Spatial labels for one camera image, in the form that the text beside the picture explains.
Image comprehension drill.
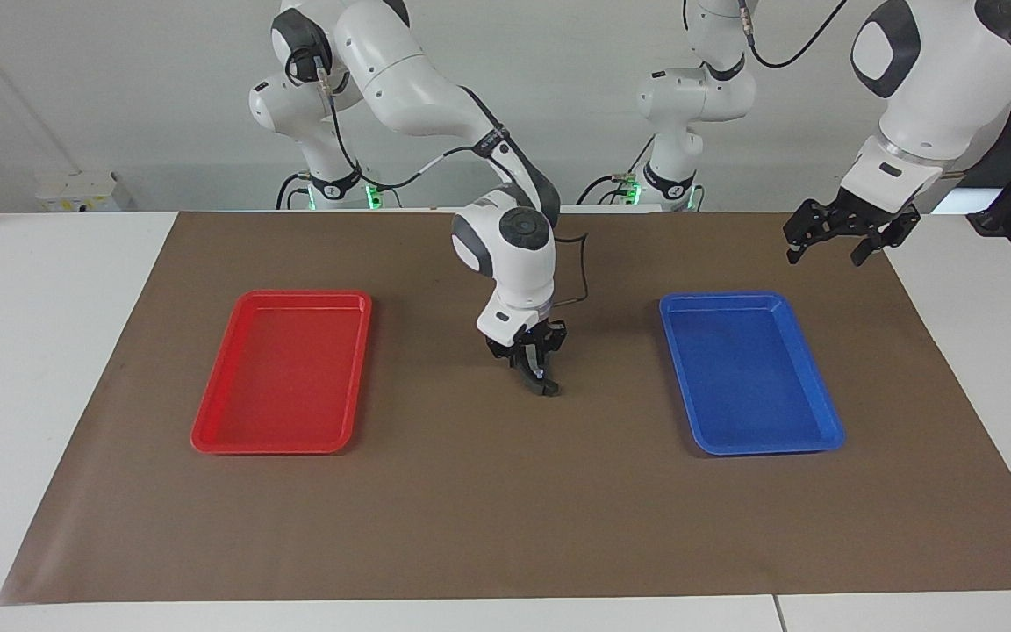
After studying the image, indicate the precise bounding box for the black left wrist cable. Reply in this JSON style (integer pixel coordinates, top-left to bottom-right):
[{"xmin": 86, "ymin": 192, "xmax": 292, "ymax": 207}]
[{"xmin": 943, "ymin": 90, "xmax": 1011, "ymax": 182}]

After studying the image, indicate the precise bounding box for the blue plastic tray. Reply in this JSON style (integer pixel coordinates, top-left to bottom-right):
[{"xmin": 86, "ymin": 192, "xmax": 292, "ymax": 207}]
[{"xmin": 658, "ymin": 291, "xmax": 846, "ymax": 456}]

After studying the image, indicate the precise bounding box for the black left base cable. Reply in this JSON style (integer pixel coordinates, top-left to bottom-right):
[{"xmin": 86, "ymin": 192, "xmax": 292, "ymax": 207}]
[{"xmin": 577, "ymin": 132, "xmax": 657, "ymax": 208}]

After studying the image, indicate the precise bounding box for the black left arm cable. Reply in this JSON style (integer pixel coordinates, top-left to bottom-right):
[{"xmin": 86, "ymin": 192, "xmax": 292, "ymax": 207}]
[{"xmin": 736, "ymin": 0, "xmax": 849, "ymax": 74}]

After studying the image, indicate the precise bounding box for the brown paper table mat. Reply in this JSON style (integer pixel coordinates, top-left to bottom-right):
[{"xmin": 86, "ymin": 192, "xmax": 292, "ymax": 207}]
[{"xmin": 0, "ymin": 211, "xmax": 1011, "ymax": 607}]

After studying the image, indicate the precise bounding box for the black right base cable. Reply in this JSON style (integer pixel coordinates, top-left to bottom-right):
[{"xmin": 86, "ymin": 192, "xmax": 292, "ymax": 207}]
[{"xmin": 275, "ymin": 171, "xmax": 312, "ymax": 211}]

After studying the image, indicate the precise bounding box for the red plastic tray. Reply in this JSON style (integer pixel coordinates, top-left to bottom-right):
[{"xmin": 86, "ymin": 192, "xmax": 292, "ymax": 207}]
[{"xmin": 190, "ymin": 290, "xmax": 374, "ymax": 456}]

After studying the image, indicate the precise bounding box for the white wall socket box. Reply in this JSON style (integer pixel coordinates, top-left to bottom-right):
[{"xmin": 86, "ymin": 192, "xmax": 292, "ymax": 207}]
[{"xmin": 35, "ymin": 170, "xmax": 134, "ymax": 214}]

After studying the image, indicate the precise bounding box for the long curved dark brake pad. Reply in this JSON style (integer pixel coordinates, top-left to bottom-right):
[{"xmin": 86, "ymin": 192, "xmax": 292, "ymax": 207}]
[{"xmin": 519, "ymin": 358, "xmax": 559, "ymax": 399}]

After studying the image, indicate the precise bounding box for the black base cable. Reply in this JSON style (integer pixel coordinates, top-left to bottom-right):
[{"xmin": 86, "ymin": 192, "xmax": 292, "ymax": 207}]
[
  {"xmin": 275, "ymin": 171, "xmax": 312, "ymax": 211},
  {"xmin": 577, "ymin": 132, "xmax": 657, "ymax": 208}
]

